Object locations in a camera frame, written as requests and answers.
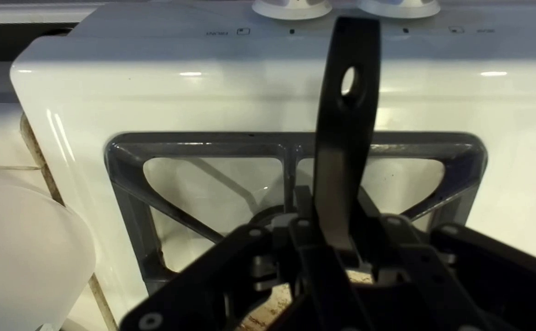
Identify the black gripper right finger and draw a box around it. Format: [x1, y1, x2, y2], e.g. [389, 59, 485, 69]
[339, 190, 536, 331]

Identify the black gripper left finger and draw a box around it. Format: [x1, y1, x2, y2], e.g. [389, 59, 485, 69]
[120, 188, 367, 331]

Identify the black stove grate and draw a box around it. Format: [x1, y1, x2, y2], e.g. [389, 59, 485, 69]
[105, 133, 488, 293]

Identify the white gas stove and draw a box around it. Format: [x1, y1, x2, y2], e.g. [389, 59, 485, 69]
[11, 0, 536, 317]

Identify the white stove knob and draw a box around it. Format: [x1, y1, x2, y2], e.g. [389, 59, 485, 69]
[253, 0, 332, 21]
[359, 0, 440, 21]

